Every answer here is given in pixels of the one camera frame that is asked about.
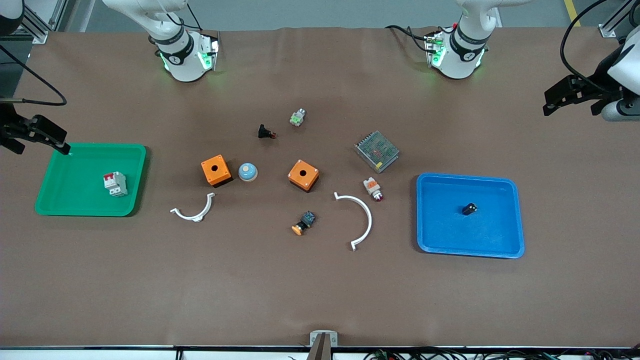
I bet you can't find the white red circuit breaker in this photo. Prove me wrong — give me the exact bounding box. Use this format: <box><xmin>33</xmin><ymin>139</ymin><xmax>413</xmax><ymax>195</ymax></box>
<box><xmin>103</xmin><ymin>171</ymin><xmax>128</xmax><ymax>198</ymax></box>

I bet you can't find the green plastic tray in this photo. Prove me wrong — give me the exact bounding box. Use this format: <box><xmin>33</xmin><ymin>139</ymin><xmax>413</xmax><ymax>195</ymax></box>
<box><xmin>34</xmin><ymin>143</ymin><xmax>147</xmax><ymax>217</ymax></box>

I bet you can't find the small white curved clip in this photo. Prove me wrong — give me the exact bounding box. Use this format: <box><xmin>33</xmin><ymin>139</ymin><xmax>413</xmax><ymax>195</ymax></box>
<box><xmin>169</xmin><ymin>192</ymin><xmax>216</xmax><ymax>223</ymax></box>

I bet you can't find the orange button box with hole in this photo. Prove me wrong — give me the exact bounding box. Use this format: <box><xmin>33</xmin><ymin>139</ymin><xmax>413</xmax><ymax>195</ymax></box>
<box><xmin>287</xmin><ymin>159</ymin><xmax>320</xmax><ymax>193</ymax></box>
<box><xmin>200</xmin><ymin>154</ymin><xmax>233</xmax><ymax>188</ymax></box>

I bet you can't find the blue plastic tray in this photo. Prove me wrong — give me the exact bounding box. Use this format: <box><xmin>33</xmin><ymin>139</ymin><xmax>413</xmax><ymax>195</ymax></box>
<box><xmin>416</xmin><ymin>172</ymin><xmax>526</xmax><ymax>259</ymax></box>

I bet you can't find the metal mesh power supply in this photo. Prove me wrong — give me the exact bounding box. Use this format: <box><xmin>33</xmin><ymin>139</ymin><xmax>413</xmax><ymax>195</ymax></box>
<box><xmin>354</xmin><ymin>130</ymin><xmax>401</xmax><ymax>174</ymax></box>

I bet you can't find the blue dome buzzer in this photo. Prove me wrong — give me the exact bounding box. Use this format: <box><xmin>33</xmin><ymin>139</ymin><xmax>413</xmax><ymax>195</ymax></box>
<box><xmin>237</xmin><ymin>162</ymin><xmax>259</xmax><ymax>183</ymax></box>

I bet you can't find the orange white red indicator lamp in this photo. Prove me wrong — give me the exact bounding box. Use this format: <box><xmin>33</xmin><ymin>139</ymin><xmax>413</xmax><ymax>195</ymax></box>
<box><xmin>363</xmin><ymin>176</ymin><xmax>385</xmax><ymax>202</ymax></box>

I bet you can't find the large white curved clip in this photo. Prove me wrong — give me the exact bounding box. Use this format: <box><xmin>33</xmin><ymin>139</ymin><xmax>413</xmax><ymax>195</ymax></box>
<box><xmin>333</xmin><ymin>191</ymin><xmax>373</xmax><ymax>252</ymax></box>

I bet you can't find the orange mushroom push button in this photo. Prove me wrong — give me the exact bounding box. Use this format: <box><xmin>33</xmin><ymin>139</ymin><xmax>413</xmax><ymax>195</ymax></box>
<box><xmin>291</xmin><ymin>210</ymin><xmax>317</xmax><ymax>236</ymax></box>

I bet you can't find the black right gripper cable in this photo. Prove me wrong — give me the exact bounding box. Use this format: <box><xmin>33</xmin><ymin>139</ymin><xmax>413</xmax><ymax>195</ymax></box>
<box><xmin>0</xmin><ymin>45</ymin><xmax>68</xmax><ymax>107</ymax></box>

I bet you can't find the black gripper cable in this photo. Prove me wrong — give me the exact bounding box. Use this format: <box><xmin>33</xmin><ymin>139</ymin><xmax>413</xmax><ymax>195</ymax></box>
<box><xmin>0</xmin><ymin>45</ymin><xmax>68</xmax><ymax>107</ymax></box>
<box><xmin>559</xmin><ymin>0</ymin><xmax>640</xmax><ymax>96</ymax></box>

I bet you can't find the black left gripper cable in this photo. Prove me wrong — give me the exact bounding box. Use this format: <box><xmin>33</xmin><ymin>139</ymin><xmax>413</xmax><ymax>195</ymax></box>
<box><xmin>559</xmin><ymin>0</ymin><xmax>640</xmax><ymax>96</ymax></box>

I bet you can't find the aluminium frame profile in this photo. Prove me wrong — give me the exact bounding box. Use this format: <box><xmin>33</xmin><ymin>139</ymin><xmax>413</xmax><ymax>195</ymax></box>
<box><xmin>20</xmin><ymin>0</ymin><xmax>67</xmax><ymax>45</ymax></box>
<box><xmin>597</xmin><ymin>0</ymin><xmax>640</xmax><ymax>39</ymax></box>

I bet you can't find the black left arm base cable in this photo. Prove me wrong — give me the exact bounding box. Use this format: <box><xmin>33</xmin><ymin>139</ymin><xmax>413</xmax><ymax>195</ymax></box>
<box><xmin>385</xmin><ymin>24</ymin><xmax>432</xmax><ymax>52</ymax></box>

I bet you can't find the black arm base cable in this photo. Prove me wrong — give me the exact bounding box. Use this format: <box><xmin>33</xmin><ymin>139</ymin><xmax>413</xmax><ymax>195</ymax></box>
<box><xmin>167</xmin><ymin>0</ymin><xmax>203</xmax><ymax>32</ymax></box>
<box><xmin>385</xmin><ymin>24</ymin><xmax>432</xmax><ymax>52</ymax></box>

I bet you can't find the black right arm base cable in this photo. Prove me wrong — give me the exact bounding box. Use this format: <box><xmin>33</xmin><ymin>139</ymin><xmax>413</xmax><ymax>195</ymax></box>
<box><xmin>167</xmin><ymin>0</ymin><xmax>203</xmax><ymax>32</ymax></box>

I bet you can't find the black cable bundle under table edge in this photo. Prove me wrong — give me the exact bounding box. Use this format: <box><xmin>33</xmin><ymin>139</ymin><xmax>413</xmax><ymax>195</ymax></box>
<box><xmin>362</xmin><ymin>347</ymin><xmax>640</xmax><ymax>360</ymax></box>

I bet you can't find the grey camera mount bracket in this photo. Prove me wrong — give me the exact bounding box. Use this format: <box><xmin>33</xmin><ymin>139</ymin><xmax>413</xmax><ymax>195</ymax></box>
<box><xmin>306</xmin><ymin>330</ymin><xmax>339</xmax><ymax>360</ymax></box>

